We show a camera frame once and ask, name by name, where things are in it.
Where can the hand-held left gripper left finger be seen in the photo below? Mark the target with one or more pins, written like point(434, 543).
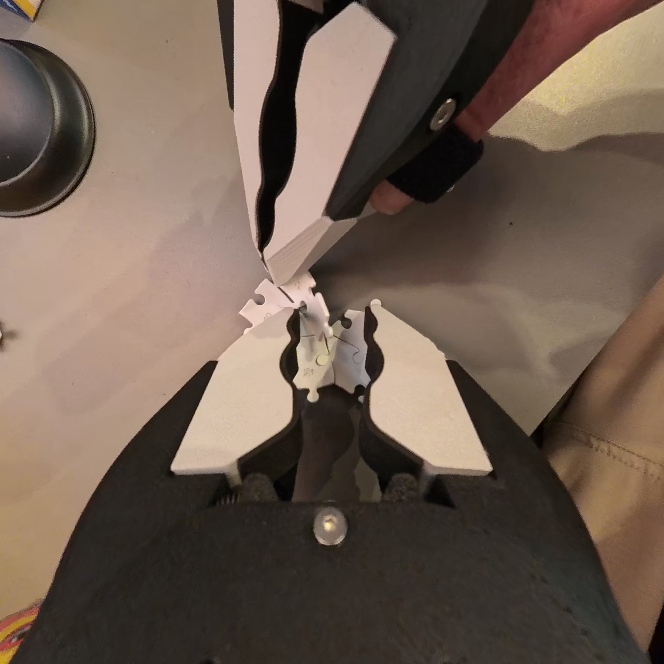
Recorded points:
point(233, 415)

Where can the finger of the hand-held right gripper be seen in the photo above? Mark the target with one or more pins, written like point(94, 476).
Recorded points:
point(332, 129)
point(249, 78)

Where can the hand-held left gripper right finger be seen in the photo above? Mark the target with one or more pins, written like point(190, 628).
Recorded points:
point(425, 415)

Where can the white joined puzzle pieces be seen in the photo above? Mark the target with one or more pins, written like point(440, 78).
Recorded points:
point(311, 363)

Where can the black round puzzle stand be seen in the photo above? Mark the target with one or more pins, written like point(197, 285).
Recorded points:
point(46, 129)

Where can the blue printed puzzle box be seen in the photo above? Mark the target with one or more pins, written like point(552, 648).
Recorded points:
point(20, 8)

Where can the partly built colourful puzzle ball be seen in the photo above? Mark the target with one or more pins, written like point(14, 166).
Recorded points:
point(15, 633)

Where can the person's right hand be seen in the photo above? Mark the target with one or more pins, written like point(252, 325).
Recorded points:
point(544, 52)

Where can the person's beige trousers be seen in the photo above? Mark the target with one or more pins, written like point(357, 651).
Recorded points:
point(612, 467)

